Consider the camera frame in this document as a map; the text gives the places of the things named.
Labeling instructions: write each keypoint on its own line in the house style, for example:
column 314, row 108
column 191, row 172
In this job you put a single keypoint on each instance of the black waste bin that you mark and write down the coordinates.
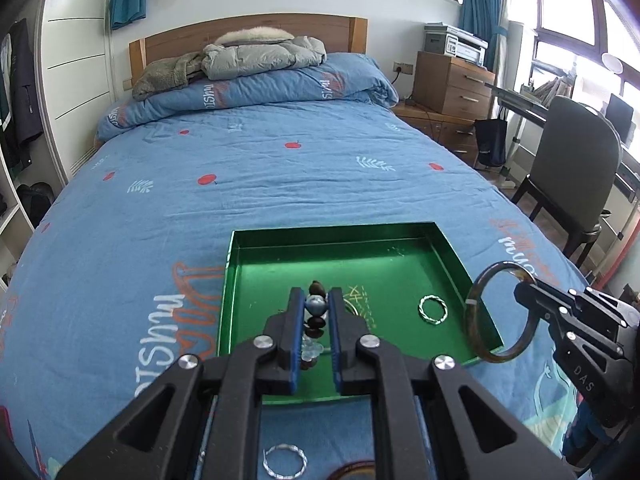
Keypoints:
column 491, row 142

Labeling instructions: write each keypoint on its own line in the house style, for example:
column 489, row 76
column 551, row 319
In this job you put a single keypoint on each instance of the silver twisted bangle in tray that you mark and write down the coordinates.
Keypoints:
column 420, row 310

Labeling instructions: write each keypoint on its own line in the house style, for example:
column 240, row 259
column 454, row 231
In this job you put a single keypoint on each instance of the folded blue printed duvet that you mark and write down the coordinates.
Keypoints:
column 280, row 85

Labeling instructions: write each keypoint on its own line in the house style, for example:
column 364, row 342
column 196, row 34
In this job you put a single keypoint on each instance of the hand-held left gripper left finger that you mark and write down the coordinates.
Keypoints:
column 298, row 340

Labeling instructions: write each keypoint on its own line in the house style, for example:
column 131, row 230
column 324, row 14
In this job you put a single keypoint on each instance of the grey down jacket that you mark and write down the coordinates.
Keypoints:
column 260, row 57

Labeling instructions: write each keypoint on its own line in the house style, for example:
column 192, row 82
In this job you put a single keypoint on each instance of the glass-top desk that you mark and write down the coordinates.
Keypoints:
column 520, row 102

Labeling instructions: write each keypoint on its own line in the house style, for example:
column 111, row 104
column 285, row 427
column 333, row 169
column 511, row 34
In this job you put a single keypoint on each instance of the white printer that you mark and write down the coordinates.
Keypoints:
column 452, row 42

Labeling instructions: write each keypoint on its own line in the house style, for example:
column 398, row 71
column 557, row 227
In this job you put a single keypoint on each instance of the hanging dark clothes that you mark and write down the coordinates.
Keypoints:
column 25, row 95

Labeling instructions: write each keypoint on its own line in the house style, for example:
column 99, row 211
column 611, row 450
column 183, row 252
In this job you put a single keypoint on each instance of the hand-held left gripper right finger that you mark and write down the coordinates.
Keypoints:
column 334, row 345

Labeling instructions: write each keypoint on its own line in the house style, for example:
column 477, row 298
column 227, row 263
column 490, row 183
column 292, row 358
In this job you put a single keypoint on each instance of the olive fleece jacket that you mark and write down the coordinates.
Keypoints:
column 160, row 77

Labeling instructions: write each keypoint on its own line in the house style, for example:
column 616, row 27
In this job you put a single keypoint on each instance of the wooden headboard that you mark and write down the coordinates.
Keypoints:
column 175, row 40

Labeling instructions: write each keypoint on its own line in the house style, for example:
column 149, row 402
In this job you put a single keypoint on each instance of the white wardrobe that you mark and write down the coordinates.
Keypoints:
column 75, row 60

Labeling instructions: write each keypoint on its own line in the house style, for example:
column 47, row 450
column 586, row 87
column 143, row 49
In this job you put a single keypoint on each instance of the amber resin bangle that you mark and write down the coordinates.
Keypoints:
column 470, row 320

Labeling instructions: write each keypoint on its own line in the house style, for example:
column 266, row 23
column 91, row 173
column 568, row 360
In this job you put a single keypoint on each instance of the green metal tray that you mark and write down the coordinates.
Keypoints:
column 380, row 280

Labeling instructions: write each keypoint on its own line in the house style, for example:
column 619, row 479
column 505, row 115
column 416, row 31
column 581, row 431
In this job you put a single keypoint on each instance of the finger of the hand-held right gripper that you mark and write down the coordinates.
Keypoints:
column 550, row 300
column 585, row 337

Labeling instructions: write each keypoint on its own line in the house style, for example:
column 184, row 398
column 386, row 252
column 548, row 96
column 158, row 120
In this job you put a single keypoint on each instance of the low wooden nightstand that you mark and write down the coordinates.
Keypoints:
column 440, row 125

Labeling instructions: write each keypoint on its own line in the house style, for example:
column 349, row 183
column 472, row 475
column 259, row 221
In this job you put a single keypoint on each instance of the wall socket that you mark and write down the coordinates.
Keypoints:
column 403, row 67

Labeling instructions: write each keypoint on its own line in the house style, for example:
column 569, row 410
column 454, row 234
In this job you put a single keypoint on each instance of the round white lamp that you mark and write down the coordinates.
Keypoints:
column 612, row 63

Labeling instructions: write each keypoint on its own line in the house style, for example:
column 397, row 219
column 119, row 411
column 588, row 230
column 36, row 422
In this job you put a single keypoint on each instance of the dark monitor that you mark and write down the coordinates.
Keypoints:
column 619, row 114

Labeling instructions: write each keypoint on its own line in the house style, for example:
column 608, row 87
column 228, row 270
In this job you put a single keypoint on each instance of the wooden drawer chest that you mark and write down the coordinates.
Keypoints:
column 445, row 85

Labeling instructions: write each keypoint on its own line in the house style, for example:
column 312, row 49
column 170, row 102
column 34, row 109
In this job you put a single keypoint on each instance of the brown wide bangle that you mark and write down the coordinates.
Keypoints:
column 352, row 466

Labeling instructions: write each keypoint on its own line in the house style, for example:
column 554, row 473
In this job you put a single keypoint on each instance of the long teal curtain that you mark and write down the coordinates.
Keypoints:
column 480, row 0

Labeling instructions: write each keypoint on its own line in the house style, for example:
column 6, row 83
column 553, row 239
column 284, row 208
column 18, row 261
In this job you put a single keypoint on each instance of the blue printed bedsheet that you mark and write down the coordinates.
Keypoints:
column 300, row 185

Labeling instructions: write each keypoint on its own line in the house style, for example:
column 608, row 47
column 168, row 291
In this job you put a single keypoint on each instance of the grey dark-legged chair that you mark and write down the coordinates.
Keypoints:
column 575, row 160

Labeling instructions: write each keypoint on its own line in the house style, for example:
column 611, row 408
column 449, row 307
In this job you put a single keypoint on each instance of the black backpack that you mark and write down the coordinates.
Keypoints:
column 35, row 205

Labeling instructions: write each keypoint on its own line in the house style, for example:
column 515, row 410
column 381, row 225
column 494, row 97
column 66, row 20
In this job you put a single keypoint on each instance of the stack of papers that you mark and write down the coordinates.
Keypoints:
column 547, row 87

